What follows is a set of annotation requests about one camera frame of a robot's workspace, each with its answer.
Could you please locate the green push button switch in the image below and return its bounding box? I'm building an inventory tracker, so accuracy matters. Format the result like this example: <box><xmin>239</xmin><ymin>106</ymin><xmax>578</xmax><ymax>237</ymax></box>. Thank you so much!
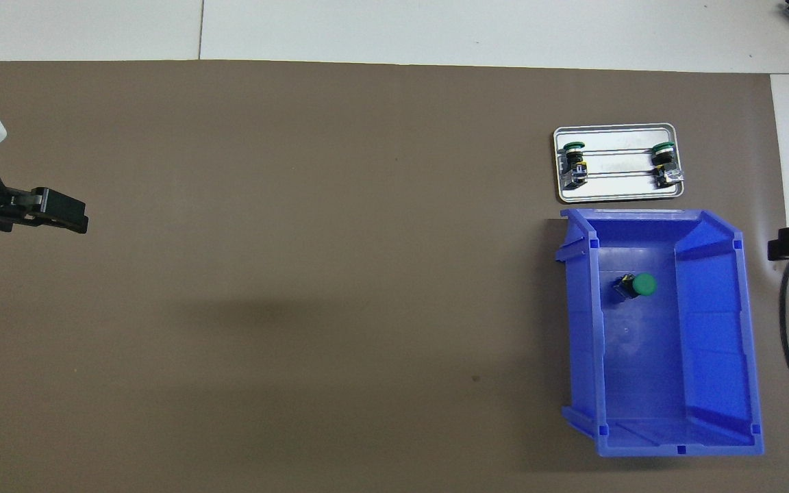
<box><xmin>557</xmin><ymin>140</ymin><xmax>588</xmax><ymax>189</ymax></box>
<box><xmin>650</xmin><ymin>141</ymin><xmax>684</xmax><ymax>189</ymax></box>
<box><xmin>612</xmin><ymin>272</ymin><xmax>658</xmax><ymax>302</ymax></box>

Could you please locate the blue plastic storage bin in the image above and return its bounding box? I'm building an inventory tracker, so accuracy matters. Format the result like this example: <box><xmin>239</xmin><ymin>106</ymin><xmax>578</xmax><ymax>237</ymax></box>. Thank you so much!
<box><xmin>555</xmin><ymin>207</ymin><xmax>765</xmax><ymax>458</ymax></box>

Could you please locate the silver metal tray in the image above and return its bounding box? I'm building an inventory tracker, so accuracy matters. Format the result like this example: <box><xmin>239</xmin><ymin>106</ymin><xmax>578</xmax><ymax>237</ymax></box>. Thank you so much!
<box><xmin>553</xmin><ymin>123</ymin><xmax>685</xmax><ymax>205</ymax></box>

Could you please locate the brown paper table mat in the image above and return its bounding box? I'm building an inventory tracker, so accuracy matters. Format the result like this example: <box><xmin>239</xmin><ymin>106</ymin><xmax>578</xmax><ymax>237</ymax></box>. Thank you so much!
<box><xmin>0</xmin><ymin>60</ymin><xmax>789</xmax><ymax>493</ymax></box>

